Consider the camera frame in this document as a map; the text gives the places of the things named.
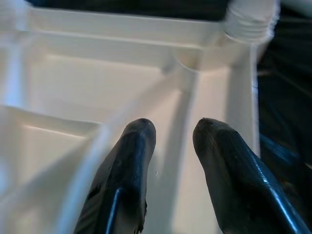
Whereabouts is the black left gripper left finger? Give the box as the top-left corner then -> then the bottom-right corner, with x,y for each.
73,118 -> 156,234

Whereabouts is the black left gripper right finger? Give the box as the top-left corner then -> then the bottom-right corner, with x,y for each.
192,118 -> 310,234

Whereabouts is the black plastic table cloth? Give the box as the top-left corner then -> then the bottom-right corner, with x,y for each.
24,0 -> 312,234

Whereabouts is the white plastic table top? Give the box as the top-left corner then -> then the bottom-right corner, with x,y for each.
0,4 -> 277,234

